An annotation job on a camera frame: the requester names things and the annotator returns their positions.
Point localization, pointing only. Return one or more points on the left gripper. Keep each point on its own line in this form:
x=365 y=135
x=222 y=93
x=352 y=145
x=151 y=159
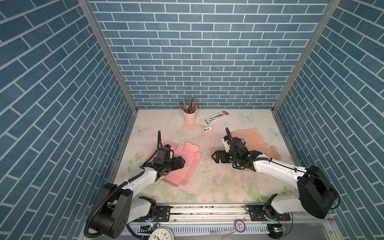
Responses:
x=176 y=166

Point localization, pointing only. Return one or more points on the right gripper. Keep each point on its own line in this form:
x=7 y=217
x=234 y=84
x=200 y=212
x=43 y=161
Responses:
x=222 y=158

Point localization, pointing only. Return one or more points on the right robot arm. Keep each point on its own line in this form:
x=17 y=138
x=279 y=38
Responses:
x=315 y=194

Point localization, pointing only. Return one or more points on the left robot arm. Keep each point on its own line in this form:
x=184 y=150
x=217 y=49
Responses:
x=114 y=207

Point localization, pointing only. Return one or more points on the peach paper box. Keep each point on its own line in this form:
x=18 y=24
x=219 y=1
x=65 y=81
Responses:
x=255 y=141

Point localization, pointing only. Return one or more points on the blue white pen box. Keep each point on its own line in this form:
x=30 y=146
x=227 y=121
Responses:
x=216 y=117

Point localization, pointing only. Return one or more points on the pink pencil bucket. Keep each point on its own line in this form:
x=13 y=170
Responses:
x=190 y=117

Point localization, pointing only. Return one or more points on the coloured pencils bundle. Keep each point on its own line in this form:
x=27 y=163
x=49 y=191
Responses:
x=189 y=106

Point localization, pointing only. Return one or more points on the purple tape roll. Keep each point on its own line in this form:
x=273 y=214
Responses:
x=239 y=226

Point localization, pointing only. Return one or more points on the white round clock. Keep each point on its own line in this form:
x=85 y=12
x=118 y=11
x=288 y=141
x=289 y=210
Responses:
x=162 y=233

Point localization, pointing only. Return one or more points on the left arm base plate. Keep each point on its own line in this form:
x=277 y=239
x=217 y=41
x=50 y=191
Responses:
x=159 y=214

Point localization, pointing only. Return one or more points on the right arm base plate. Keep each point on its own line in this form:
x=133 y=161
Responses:
x=258 y=213

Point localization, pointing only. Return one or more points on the metal base rail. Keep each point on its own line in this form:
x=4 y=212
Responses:
x=205 y=219

